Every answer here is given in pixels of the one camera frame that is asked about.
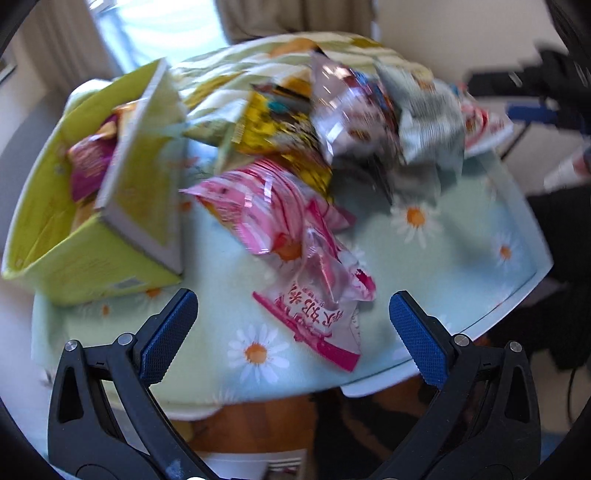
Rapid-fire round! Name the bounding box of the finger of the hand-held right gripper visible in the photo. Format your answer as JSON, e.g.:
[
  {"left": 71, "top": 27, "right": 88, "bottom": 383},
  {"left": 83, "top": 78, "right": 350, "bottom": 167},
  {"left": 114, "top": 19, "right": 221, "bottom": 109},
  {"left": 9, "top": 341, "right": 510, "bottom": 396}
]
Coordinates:
[
  {"left": 505, "top": 104, "right": 583, "bottom": 127},
  {"left": 466, "top": 65, "right": 550, "bottom": 93}
]

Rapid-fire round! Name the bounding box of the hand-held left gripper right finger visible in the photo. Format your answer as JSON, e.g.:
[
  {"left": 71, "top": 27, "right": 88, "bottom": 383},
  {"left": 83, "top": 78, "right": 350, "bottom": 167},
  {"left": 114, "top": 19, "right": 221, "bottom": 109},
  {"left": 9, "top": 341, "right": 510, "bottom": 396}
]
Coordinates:
[{"left": 369, "top": 291, "right": 542, "bottom": 480}]

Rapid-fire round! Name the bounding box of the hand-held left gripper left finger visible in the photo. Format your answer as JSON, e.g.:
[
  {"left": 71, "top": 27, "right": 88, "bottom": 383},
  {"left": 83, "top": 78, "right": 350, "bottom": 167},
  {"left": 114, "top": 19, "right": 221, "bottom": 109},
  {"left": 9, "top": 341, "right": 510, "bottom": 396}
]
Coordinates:
[{"left": 47, "top": 288, "right": 218, "bottom": 480}]

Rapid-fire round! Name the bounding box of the red white snack packet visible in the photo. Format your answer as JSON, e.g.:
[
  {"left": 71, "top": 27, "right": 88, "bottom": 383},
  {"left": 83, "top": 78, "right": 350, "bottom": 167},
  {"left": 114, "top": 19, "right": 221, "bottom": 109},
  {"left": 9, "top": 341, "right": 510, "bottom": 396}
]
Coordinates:
[{"left": 455, "top": 85, "right": 514, "bottom": 155}]

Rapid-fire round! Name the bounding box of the grey-green snack packet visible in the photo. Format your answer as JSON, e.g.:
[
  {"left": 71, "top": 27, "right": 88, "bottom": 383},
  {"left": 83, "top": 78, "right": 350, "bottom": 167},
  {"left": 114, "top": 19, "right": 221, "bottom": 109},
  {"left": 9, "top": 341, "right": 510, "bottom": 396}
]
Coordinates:
[{"left": 376, "top": 62, "right": 467, "bottom": 204}]

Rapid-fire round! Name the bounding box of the clear pink-edged snack packet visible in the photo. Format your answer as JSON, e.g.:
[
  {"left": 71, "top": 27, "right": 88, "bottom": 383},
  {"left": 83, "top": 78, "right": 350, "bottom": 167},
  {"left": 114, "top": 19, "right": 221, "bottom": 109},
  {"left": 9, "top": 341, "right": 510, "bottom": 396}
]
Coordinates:
[{"left": 253, "top": 198, "right": 377, "bottom": 372}]

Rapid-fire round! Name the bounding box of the clear silver snack packet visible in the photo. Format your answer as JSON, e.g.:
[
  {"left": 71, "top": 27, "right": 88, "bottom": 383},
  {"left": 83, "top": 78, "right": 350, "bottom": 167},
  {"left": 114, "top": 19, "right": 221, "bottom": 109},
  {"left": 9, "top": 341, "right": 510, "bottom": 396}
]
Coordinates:
[{"left": 309, "top": 51, "right": 407, "bottom": 164}]

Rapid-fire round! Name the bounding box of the pink striped snack packet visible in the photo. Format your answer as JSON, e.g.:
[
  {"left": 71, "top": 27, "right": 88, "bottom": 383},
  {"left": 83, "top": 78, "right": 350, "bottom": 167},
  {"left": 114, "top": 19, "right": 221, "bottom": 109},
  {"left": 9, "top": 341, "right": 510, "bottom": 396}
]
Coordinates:
[{"left": 180, "top": 159, "right": 356, "bottom": 257}]

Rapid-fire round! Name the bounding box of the green cardboard box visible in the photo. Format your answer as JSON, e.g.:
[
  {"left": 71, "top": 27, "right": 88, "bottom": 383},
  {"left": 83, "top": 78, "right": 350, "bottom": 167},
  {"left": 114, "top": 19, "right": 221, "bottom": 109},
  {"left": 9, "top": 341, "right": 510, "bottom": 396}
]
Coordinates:
[{"left": 1, "top": 58, "right": 188, "bottom": 308}]

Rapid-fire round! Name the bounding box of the pale green snack packet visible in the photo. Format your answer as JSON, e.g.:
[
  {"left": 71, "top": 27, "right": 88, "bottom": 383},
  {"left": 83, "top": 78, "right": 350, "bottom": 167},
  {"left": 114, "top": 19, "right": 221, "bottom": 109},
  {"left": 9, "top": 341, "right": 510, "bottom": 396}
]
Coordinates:
[{"left": 184, "top": 99, "right": 252, "bottom": 146}]

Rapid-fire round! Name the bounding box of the yellow snack packet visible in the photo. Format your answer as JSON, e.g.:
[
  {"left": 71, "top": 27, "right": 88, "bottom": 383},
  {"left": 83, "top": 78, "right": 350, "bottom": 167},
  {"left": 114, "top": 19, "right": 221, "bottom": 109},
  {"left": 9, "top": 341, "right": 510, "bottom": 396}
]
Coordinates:
[{"left": 217, "top": 78, "right": 335, "bottom": 199}]

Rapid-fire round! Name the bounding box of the daisy print tablecloth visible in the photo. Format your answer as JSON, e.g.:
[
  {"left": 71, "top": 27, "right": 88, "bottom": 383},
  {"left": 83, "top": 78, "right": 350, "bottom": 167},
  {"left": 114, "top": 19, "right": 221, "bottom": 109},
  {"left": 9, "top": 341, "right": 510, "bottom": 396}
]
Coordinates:
[{"left": 32, "top": 134, "right": 541, "bottom": 407}]

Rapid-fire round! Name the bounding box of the purple snack packet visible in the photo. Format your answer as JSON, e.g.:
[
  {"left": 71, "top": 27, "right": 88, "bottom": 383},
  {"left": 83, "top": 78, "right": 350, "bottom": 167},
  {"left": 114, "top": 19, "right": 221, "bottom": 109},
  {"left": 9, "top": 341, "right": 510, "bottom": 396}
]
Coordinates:
[{"left": 68, "top": 115, "right": 120, "bottom": 204}]

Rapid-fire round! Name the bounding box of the beige curtain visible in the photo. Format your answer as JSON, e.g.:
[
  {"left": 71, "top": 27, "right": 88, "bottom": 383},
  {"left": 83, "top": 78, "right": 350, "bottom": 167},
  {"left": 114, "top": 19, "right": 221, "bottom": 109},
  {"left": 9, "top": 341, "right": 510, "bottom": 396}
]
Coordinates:
[
  {"left": 217, "top": 0, "right": 377, "bottom": 44},
  {"left": 25, "top": 0, "right": 132, "bottom": 95}
]

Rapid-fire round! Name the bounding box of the striped floral blanket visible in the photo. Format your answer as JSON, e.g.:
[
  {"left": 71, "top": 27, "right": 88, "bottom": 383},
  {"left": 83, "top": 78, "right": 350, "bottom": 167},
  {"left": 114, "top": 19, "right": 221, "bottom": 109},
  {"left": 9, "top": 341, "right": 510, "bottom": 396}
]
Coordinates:
[{"left": 171, "top": 31, "right": 435, "bottom": 134}]

